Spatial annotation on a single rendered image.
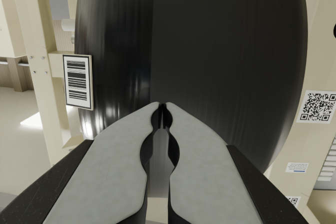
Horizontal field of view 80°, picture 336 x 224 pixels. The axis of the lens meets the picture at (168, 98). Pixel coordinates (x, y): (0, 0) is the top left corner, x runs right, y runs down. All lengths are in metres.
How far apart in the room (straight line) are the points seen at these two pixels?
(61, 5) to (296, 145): 6.87
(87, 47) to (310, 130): 0.48
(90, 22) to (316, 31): 0.39
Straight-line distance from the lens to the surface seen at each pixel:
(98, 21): 0.23
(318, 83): 0.51
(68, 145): 1.09
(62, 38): 7.18
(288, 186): 0.64
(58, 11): 7.13
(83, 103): 0.24
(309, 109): 0.53
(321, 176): 0.68
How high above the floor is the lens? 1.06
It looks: 22 degrees up
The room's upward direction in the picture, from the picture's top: 177 degrees counter-clockwise
